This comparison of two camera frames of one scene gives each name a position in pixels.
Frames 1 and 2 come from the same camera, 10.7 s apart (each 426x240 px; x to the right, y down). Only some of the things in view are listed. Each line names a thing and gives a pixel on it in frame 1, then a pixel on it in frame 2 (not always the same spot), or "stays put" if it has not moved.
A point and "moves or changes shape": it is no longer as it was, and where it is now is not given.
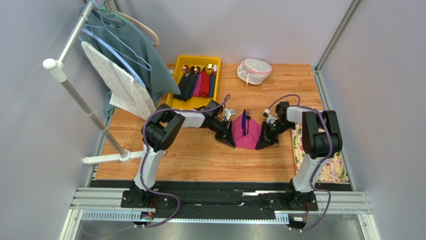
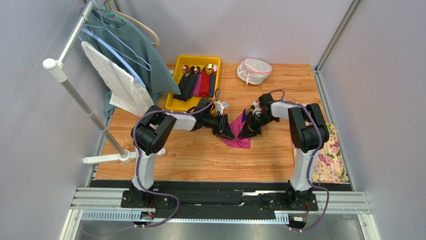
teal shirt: [135, 51] stays put
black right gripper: [268, 132] to [253, 123]
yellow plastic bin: [193, 102] stays put
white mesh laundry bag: [253, 71] stays put
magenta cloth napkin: [250, 141] moves or changes shape
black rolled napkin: [186, 85] stays put
